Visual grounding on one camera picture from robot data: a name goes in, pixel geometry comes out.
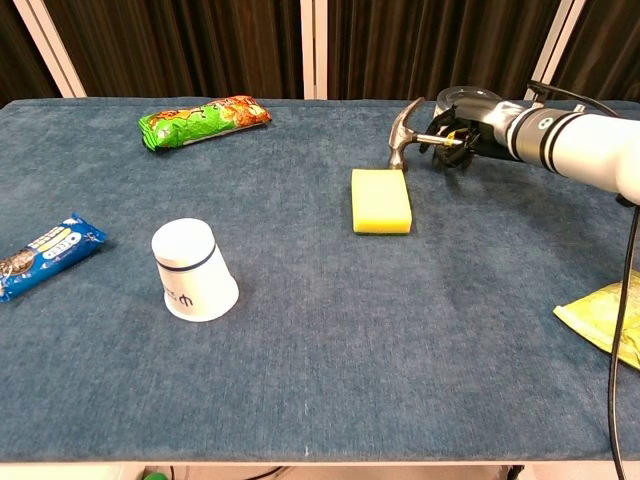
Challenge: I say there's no steel claw hammer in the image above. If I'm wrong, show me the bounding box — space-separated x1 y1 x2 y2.
387 96 467 174

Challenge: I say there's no green orange snack bag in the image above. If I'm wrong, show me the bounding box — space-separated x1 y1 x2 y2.
137 94 273 153

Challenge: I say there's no yellow sponge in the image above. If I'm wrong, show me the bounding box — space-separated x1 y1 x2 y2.
350 167 414 237

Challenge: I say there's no silver and black right robot hand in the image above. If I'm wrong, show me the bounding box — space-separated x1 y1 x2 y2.
427 99 522 174

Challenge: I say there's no white paper cup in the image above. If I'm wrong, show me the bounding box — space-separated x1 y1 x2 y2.
150 217 241 323

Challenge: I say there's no yellow green snack packet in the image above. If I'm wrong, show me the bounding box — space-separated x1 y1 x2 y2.
552 268 640 372

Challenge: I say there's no blue cookie pack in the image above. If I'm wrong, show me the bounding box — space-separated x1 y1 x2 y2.
0 212 108 304

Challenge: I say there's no white partition frame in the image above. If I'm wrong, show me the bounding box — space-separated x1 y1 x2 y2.
11 0 89 99
523 0 587 102
299 0 329 101

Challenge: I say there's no blue tablecloth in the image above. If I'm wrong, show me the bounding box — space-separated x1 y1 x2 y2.
0 96 640 464

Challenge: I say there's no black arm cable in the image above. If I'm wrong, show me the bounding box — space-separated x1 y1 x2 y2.
606 203 640 480

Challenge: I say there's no black pleated curtain panel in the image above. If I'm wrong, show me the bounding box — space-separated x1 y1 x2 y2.
0 0 62 109
41 0 304 100
326 0 577 102
549 0 640 105

